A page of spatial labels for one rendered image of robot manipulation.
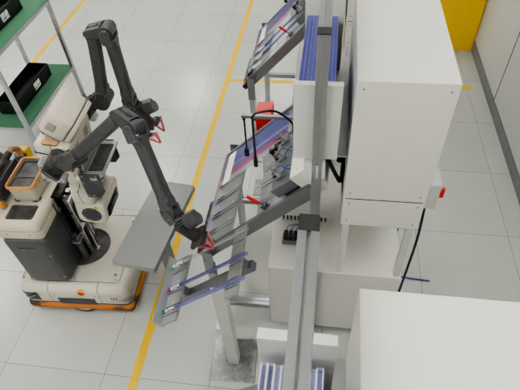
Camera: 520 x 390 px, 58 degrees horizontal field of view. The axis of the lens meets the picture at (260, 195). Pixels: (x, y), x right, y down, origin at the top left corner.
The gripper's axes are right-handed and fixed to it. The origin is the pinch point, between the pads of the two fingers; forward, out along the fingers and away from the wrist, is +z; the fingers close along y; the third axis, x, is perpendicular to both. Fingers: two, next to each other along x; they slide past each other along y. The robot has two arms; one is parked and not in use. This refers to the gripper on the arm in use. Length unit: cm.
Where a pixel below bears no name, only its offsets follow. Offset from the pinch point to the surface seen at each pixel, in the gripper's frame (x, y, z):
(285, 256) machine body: -3.6, 16.9, 43.7
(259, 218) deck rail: -20.0, 10.6, 7.5
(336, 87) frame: -87, 9, -28
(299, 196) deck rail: -43.8, 10.0, 6.3
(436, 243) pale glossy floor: -37, 74, 155
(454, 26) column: -90, 316, 172
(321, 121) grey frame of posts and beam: -76, 6, -21
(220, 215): 12.7, 30.7, 11.2
